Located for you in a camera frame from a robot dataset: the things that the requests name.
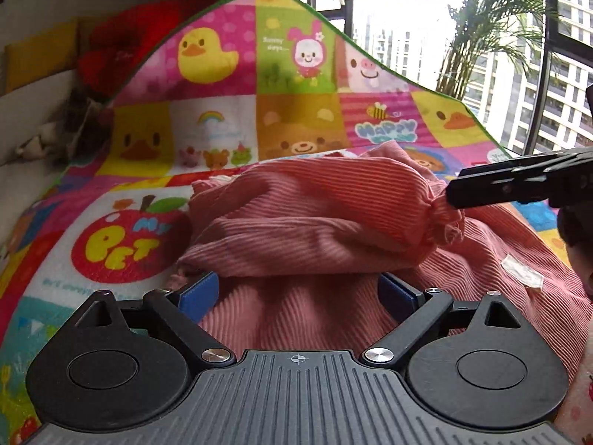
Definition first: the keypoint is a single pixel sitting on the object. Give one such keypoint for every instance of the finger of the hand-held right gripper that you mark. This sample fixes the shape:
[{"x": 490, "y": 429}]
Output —
[
  {"x": 546, "y": 162},
  {"x": 491, "y": 190}
]

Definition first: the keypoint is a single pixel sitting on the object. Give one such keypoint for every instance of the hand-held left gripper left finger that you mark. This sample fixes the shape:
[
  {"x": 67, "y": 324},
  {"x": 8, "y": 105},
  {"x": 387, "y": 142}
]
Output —
[{"x": 199, "y": 296}]

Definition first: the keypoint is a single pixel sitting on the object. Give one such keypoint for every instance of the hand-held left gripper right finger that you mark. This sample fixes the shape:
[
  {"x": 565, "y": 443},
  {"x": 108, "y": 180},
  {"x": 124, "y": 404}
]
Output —
[{"x": 398, "y": 294}]

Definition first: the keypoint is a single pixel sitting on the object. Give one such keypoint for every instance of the pink ribbed garment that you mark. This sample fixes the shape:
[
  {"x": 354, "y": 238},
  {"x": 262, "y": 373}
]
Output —
[{"x": 324, "y": 222}]

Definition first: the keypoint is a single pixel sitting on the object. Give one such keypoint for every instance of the green palm plant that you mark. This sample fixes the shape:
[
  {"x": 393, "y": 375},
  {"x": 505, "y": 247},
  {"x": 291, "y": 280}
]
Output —
[{"x": 486, "y": 23}]

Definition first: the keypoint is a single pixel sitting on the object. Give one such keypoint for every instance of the cartoon printed play mat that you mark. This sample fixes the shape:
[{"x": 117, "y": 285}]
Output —
[{"x": 139, "y": 102}]

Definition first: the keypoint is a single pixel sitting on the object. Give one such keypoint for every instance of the white sofa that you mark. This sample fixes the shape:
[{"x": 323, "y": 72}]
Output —
[{"x": 23, "y": 185}]

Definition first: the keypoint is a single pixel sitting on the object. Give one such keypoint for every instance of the beige crumpled cloth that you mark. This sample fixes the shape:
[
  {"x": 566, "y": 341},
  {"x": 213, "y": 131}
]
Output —
[{"x": 39, "y": 141}]

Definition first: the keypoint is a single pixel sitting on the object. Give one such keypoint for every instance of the red plush toy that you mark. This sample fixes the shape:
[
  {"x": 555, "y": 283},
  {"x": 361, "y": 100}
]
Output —
[{"x": 134, "y": 37}]

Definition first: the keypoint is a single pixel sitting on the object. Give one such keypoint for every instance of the yellow cushion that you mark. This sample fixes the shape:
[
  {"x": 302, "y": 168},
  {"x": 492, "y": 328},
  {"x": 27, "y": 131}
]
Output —
[{"x": 39, "y": 58}]

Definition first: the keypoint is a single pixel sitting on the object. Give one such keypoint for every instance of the black window frame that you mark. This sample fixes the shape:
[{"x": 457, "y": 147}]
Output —
[{"x": 546, "y": 55}]

